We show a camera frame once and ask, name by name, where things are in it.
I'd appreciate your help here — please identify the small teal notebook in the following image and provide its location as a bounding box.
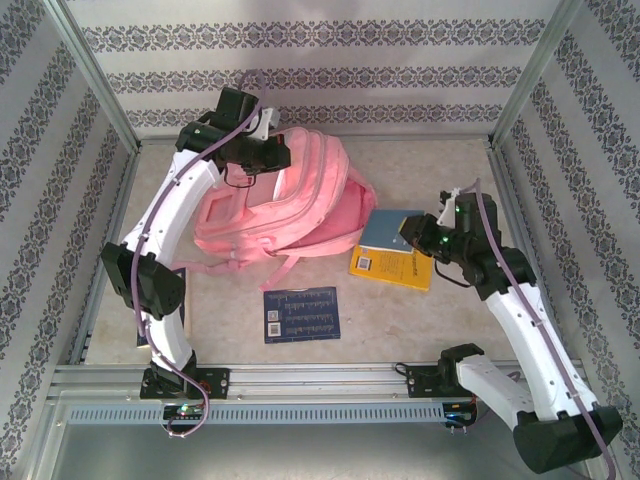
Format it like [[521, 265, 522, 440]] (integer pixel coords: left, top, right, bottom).
[[360, 208, 426, 251]]

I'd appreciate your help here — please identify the pink backpack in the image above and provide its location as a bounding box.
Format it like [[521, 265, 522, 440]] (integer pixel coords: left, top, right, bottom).
[[180, 125, 377, 294]]

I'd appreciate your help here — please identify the yellow paperback book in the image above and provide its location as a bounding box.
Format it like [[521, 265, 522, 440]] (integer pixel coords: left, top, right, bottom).
[[348, 243, 434, 293]]

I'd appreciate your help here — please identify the thin navy booklet with barcodes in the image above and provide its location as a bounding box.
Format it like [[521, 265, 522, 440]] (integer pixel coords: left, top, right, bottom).
[[263, 286, 343, 345]]

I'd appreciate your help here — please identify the thick navy book cream label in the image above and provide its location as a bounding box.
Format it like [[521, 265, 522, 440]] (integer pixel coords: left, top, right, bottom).
[[134, 266, 193, 350]]

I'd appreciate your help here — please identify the grey sheet metal shelf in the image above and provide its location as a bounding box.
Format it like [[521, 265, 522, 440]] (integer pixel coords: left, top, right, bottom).
[[29, 399, 616, 480]]

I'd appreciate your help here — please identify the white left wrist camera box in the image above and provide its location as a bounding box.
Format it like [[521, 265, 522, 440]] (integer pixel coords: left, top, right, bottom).
[[247, 107, 279, 140]]

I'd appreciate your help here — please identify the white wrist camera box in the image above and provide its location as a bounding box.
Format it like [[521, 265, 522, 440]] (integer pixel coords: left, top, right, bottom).
[[436, 186, 462, 225], [247, 107, 279, 140]]

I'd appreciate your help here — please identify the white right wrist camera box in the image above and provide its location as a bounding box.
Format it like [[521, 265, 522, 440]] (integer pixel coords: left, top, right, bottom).
[[436, 186, 462, 225]]

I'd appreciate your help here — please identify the thin black right gripper cable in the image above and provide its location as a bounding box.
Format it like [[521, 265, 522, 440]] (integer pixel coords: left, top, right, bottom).
[[432, 259, 471, 289]]

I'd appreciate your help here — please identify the aluminium side rail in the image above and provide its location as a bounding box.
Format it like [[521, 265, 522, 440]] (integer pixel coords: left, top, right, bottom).
[[67, 144, 142, 369], [487, 144, 571, 364]]

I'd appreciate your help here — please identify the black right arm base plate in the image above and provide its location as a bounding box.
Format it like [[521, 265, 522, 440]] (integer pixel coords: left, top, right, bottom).
[[405, 364, 497, 400]]

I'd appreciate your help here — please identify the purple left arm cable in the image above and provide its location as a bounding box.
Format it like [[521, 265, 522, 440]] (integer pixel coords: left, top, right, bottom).
[[130, 71, 269, 440]]

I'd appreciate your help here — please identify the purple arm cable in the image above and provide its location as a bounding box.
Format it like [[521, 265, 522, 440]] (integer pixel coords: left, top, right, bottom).
[[130, 71, 269, 440], [462, 179, 619, 480]]

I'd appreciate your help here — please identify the aluminium frame post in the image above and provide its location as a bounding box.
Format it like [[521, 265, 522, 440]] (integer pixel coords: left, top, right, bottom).
[[487, 0, 584, 150], [43, 0, 142, 151]]

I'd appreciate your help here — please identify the aluminium mounting rail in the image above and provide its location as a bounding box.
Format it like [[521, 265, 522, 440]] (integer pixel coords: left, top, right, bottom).
[[47, 363, 586, 401]]

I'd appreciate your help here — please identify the grey slotted cable duct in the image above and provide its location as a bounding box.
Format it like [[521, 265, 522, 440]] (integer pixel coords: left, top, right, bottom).
[[64, 402, 446, 426]]

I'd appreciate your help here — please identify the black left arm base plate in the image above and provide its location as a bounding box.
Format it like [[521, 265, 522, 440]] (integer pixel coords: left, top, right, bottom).
[[139, 367, 232, 401]]

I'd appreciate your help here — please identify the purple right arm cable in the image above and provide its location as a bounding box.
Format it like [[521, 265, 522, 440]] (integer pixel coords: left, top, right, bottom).
[[462, 179, 619, 480]]

